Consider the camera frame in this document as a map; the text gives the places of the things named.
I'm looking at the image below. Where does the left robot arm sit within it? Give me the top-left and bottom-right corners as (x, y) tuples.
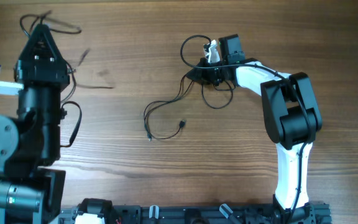
(0, 24), (70, 223)

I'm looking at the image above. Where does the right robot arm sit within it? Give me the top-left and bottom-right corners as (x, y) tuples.
(187, 34), (323, 211)

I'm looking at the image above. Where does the right camera black cable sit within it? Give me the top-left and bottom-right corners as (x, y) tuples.
(180, 34), (312, 224)

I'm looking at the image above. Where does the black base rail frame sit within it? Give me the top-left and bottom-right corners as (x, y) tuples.
(53, 198), (333, 224)

